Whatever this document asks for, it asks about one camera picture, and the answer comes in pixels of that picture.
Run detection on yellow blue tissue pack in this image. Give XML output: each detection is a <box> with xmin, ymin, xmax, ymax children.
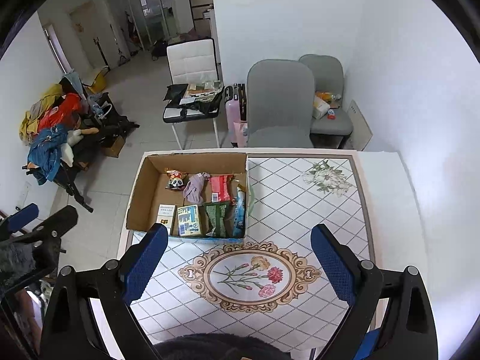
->
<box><xmin>177</xmin><ymin>205</ymin><xmax>202</xmax><ymax>237</ymax></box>

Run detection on blue gold snack sachet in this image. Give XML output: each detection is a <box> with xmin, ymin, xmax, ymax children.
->
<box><xmin>232</xmin><ymin>184</ymin><xmax>246</xmax><ymax>238</ymax></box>

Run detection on small cardboard box on floor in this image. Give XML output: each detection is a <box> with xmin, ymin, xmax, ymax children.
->
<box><xmin>100</xmin><ymin>136</ymin><xmax>125</xmax><ymax>158</ymax></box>

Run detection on pile of colourful clothes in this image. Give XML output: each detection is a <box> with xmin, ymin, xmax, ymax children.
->
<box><xmin>19</xmin><ymin>71</ymin><xmax>105</xmax><ymax>185</ymax></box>

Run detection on white red carton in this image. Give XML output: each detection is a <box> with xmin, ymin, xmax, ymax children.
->
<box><xmin>155</xmin><ymin>204</ymin><xmax>176</xmax><ymax>235</ymax></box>

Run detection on panda snack bag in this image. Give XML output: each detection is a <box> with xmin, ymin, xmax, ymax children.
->
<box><xmin>165</xmin><ymin>169</ymin><xmax>188</xmax><ymax>191</ymax></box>

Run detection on patterned white tablecloth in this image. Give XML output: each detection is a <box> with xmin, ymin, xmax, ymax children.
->
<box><xmin>119</xmin><ymin>149</ymin><xmax>425</xmax><ymax>359</ymax></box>

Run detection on dark green snack bag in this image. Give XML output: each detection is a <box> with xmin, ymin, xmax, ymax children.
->
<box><xmin>204</xmin><ymin>202</ymin><xmax>230</xmax><ymax>238</ymax></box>

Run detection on red snack bag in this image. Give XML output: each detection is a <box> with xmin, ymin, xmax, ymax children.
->
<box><xmin>210</xmin><ymin>175</ymin><xmax>233</xmax><ymax>203</ymax></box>

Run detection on white leather chair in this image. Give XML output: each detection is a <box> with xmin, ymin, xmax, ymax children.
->
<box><xmin>162</xmin><ymin>37</ymin><xmax>223</xmax><ymax>151</ymax></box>

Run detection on items on white chair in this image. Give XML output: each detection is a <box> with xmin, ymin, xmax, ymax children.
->
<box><xmin>164</xmin><ymin>80</ymin><xmax>224</xmax><ymax>116</ymax></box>

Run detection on pink suitcase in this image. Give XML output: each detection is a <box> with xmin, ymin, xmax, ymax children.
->
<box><xmin>224</xmin><ymin>84</ymin><xmax>247</xmax><ymax>148</ymax></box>

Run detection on grey fabric chair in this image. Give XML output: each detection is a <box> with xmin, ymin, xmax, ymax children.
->
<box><xmin>246</xmin><ymin>59</ymin><xmax>315</xmax><ymax>149</ymax></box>

